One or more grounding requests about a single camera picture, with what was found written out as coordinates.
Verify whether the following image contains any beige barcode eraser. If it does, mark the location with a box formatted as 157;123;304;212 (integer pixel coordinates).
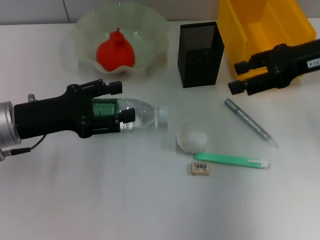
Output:
190;161;211;176

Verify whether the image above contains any green utility knife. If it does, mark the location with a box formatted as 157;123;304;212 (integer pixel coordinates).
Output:
194;152;271;170

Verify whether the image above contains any silver glitter pen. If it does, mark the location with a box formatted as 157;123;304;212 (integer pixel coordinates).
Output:
224;97;279;148

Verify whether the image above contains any black mesh pen holder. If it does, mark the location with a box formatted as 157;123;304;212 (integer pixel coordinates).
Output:
177;21;225;89

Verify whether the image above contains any yellow plastic bin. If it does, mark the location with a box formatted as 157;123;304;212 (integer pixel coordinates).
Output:
216;0;317;81

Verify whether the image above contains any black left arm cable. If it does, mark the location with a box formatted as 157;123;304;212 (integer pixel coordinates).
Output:
0;133;47;157

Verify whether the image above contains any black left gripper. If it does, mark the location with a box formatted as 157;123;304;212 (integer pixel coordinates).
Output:
13;79;136;140

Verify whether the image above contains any pale green glass fruit bowl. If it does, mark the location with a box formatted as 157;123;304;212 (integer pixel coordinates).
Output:
72;3;170;75

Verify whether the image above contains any white paper ball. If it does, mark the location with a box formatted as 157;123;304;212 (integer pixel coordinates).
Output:
176;122;208;154

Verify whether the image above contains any clear green-label water bottle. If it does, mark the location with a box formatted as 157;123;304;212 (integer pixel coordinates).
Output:
91;97;169;135

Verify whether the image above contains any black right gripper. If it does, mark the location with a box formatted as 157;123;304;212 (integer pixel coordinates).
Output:
227;38;320;96

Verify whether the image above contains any red-orange toy orange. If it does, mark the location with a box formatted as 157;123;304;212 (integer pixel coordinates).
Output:
96;27;136;72

